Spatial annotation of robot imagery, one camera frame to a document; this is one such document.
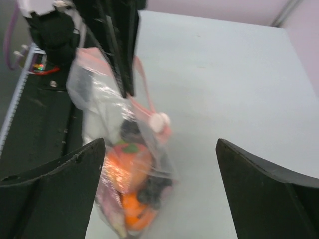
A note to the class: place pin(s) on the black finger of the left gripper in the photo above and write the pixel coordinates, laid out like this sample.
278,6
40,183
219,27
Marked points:
122,23

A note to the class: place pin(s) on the dark toy grape bunch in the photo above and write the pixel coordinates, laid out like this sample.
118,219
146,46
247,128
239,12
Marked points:
160,177

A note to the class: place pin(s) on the toy peach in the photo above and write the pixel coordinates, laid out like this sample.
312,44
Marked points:
127,166

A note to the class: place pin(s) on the left aluminium corner post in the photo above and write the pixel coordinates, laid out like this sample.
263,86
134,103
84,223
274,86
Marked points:
285,12

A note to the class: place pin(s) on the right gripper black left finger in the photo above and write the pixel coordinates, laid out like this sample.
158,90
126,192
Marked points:
55,200

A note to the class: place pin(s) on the orange toy tangerine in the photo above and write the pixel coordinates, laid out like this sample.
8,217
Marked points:
138,216

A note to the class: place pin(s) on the purple toy eggplant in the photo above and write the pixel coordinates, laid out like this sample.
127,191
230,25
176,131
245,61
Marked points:
109,204

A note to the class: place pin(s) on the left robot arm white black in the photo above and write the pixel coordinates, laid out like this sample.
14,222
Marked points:
53,30

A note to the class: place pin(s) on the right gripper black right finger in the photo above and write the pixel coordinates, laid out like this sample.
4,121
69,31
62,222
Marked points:
267,201

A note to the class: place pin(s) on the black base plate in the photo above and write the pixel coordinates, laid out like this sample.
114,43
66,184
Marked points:
46,125

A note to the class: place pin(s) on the clear zip top bag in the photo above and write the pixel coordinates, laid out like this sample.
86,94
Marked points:
92,88

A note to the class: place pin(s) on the white slotted cable duct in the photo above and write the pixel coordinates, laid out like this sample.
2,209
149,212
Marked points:
17,93

